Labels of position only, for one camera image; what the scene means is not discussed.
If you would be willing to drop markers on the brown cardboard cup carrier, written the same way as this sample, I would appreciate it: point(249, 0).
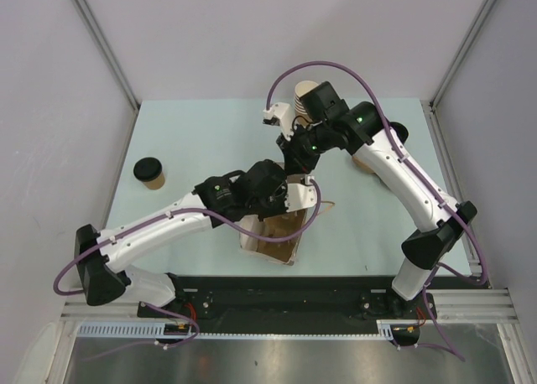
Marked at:
point(366, 169)

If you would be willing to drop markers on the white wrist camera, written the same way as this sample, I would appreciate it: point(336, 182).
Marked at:
point(301, 193)
point(281, 115)

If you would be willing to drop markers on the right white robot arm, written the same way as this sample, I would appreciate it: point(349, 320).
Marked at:
point(439, 218)

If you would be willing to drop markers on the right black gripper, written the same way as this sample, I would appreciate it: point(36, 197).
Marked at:
point(295, 162)

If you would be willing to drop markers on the black plastic cup lid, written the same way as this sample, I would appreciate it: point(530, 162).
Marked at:
point(147, 169)

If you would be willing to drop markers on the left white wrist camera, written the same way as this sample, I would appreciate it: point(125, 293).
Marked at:
point(301, 193)

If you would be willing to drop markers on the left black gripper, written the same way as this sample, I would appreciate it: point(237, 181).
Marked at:
point(281, 207)

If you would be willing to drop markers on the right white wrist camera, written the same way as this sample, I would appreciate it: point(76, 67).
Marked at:
point(281, 115)

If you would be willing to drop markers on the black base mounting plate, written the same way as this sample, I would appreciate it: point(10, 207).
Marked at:
point(290, 305)

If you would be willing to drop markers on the stack of brown paper cups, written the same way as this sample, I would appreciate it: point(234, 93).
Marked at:
point(301, 89)

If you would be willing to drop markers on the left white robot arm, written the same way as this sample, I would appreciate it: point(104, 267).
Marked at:
point(106, 269)

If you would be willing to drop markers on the brown paper coffee cup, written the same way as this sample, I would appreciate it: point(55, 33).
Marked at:
point(156, 183)

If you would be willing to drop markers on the white slotted cable duct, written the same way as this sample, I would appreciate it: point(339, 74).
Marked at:
point(180, 331)

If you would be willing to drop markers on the brown paper takeout bag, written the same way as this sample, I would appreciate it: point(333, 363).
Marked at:
point(253, 224)

